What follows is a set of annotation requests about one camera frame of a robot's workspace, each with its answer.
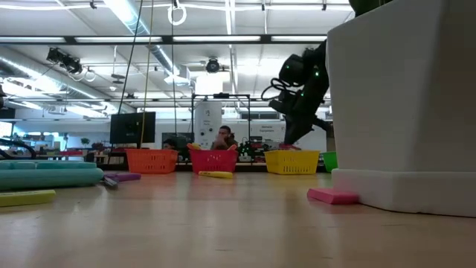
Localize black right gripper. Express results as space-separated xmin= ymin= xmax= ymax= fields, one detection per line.
xmin=268 ymin=84 xmax=332 ymax=147

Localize yellow and black pen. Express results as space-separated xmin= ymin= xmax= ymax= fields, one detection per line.
xmin=198 ymin=170 xmax=234 ymax=180

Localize white plant pot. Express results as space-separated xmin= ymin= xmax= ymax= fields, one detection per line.
xmin=326 ymin=0 xmax=476 ymax=219

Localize yellow plastic basket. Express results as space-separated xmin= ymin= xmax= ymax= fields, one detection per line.
xmin=264 ymin=150 xmax=321 ymax=176

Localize green plastic basket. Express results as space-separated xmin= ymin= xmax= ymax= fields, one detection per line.
xmin=321 ymin=150 xmax=338 ymax=173

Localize red plastic basket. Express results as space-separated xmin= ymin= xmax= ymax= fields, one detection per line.
xmin=189 ymin=149 xmax=239 ymax=175

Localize white pillar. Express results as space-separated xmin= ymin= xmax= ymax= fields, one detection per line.
xmin=195 ymin=100 xmax=223 ymax=150

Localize black overhead light beam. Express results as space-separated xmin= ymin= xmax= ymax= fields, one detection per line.
xmin=0 ymin=34 xmax=328 ymax=45

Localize orange plastic basket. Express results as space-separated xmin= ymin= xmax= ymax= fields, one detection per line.
xmin=125 ymin=148 xmax=179 ymax=174

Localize black monitor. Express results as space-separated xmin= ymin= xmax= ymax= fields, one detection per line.
xmin=109 ymin=111 xmax=157 ymax=145

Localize black table frame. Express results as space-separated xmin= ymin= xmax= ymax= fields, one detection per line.
xmin=85 ymin=162 xmax=324 ymax=173

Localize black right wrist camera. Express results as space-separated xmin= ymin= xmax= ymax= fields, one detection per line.
xmin=278 ymin=54 xmax=310 ymax=87

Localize black ceiling camera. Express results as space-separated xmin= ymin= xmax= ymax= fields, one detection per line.
xmin=205 ymin=57 xmax=221 ymax=74
xmin=46 ymin=47 xmax=83 ymax=75

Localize yellow hanging cable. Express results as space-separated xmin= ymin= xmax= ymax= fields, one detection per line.
xmin=140 ymin=0 xmax=155 ymax=148

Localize white cable ring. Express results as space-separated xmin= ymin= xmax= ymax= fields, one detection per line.
xmin=167 ymin=3 xmax=187 ymax=27

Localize black hanging cable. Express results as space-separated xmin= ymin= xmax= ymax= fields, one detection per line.
xmin=118 ymin=0 xmax=144 ymax=115

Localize black curved cable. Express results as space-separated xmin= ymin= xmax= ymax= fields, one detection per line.
xmin=0 ymin=137 xmax=38 ymax=160

